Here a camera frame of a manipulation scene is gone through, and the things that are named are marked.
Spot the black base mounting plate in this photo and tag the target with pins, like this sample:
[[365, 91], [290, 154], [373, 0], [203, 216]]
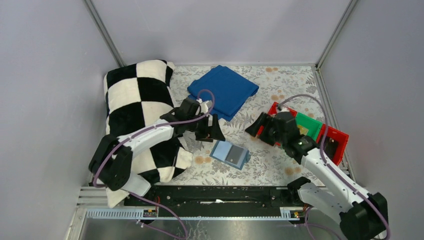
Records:
[[222, 199]]

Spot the red bin right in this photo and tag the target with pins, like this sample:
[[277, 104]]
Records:
[[342, 138]]

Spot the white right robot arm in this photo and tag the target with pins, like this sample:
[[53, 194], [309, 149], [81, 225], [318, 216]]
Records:
[[359, 214]]

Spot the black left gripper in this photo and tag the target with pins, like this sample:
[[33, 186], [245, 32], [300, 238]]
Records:
[[205, 129]]

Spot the green bin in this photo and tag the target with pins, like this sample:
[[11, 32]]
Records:
[[314, 126]]

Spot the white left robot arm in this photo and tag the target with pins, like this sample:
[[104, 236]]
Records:
[[113, 158]]

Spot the white slotted cable duct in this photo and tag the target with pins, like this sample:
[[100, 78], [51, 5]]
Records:
[[152, 214]]

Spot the dark grey card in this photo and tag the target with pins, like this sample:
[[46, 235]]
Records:
[[234, 155]]

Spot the dark card in red bin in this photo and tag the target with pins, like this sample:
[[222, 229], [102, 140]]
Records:
[[330, 147]]

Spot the gold card in green bin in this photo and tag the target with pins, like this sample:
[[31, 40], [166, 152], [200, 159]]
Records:
[[303, 130]]

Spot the blue leather card holder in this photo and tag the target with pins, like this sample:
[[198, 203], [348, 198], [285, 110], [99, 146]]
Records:
[[221, 149]]

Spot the floral table mat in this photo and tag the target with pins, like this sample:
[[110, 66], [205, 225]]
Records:
[[268, 165]]

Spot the folded blue cloth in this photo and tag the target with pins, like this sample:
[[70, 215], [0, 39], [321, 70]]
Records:
[[230, 89]]

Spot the black white checkered pillow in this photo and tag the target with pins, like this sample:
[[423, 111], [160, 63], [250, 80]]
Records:
[[136, 96]]

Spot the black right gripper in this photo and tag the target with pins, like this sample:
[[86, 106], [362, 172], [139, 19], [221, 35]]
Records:
[[267, 128]]

